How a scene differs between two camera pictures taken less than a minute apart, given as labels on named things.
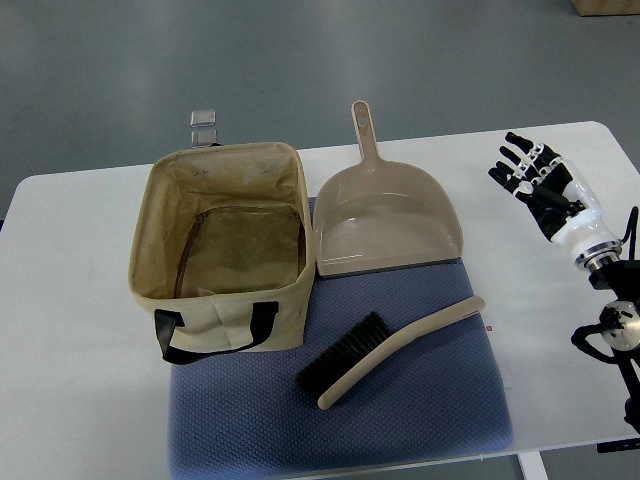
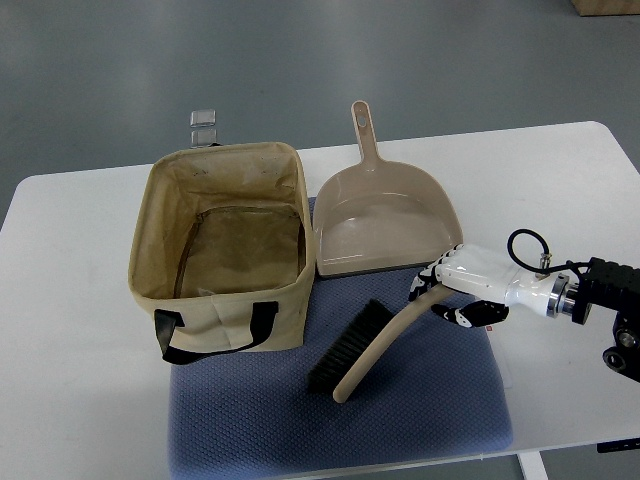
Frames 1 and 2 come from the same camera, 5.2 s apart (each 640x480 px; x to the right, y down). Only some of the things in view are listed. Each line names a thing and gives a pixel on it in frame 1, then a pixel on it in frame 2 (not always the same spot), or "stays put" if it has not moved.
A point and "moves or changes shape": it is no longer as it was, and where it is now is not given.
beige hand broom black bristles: x=367 y=342 moves or changes shape
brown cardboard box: x=606 y=7 stays put
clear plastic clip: x=202 y=123 stays put
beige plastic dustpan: x=379 y=214 stays put
